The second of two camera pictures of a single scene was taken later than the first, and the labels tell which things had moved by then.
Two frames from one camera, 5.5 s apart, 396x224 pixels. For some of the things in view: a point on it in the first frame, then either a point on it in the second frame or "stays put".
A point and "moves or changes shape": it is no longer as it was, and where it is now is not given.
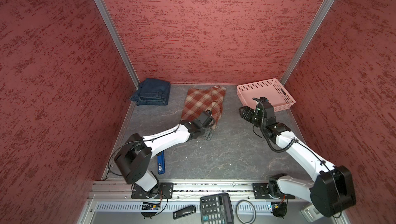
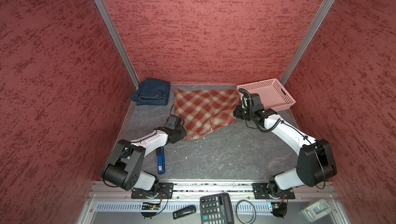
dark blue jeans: (152, 92) stays put
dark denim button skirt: (150, 101) stays put
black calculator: (216, 209) stays put
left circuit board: (150, 206) stays put
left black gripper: (207, 134) → (183, 134)
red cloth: (197, 101) moves or changes shape
